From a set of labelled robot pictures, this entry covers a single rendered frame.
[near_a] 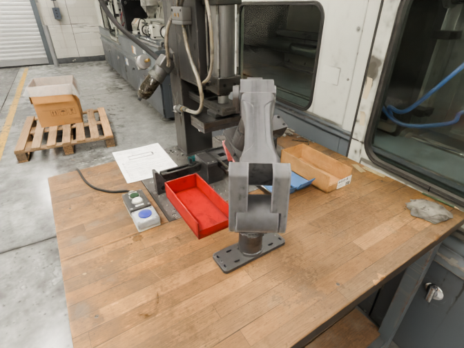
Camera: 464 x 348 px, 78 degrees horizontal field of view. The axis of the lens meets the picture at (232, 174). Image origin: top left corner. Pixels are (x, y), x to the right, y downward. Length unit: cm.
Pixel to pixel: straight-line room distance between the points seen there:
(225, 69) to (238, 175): 60
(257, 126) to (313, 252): 45
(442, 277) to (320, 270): 69
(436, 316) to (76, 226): 137
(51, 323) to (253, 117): 171
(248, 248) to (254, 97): 39
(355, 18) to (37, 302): 218
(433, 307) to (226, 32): 129
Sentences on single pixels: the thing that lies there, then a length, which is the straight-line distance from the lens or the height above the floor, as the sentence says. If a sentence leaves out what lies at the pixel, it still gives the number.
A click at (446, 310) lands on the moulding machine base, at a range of 146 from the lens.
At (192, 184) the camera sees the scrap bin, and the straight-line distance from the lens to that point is 103.
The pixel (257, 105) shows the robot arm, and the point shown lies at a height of 132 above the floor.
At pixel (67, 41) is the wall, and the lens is 1010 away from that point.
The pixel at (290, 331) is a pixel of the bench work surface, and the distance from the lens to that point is 68.
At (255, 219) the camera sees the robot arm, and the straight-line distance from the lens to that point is 45.
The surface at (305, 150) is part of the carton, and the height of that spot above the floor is 95.
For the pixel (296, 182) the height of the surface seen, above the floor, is 92.
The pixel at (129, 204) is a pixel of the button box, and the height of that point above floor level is 93.
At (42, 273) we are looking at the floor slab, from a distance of 227.
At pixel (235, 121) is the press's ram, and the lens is 102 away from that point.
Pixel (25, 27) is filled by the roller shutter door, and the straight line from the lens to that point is 1005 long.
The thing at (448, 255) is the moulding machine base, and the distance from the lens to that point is 132.
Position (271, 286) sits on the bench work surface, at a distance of 73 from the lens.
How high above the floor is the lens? 148
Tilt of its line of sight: 31 degrees down
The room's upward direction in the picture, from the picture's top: straight up
